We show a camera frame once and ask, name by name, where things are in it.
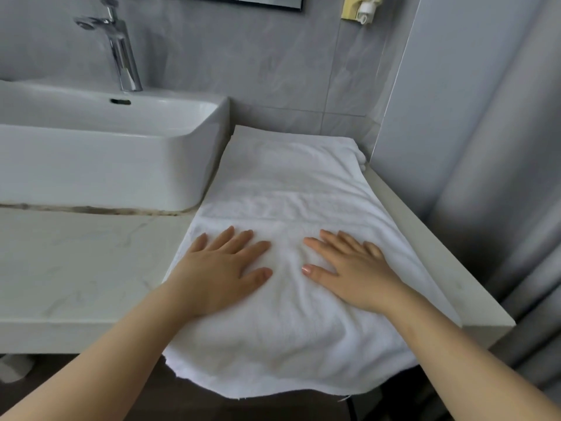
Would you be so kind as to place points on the person's right little finger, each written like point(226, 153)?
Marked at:
point(376, 250)

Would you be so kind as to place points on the yellow wall holder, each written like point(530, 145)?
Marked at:
point(348, 8)

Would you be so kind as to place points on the person's right forearm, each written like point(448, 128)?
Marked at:
point(456, 363)

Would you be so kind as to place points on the white ceramic sink basin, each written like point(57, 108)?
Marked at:
point(105, 157)

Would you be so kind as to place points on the person's left hand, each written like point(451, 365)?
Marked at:
point(210, 280)

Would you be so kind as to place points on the white terry towel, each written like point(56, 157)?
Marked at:
point(289, 188)

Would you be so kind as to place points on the white plastic dispenser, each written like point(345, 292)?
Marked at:
point(367, 8)

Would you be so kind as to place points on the black framed mirror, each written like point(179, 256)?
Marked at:
point(263, 0)

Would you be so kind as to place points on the chrome faucet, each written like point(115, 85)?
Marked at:
point(122, 52)

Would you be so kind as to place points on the person's left thumb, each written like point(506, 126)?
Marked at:
point(256, 278)

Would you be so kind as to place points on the person's right middle finger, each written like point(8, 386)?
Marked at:
point(338, 242)

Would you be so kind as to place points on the person's left middle finger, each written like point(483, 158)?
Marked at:
point(239, 243)

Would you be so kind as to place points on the person's right thumb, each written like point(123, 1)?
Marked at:
point(319, 277)

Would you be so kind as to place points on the white plastic object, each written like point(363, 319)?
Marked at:
point(15, 368)

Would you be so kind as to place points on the grey curtain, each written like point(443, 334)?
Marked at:
point(499, 149)

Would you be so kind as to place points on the person's left forearm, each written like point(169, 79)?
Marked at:
point(114, 355)

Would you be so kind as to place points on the person's left little finger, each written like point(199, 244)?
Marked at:
point(198, 245)

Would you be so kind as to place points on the person's right hand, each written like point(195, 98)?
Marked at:
point(361, 280)

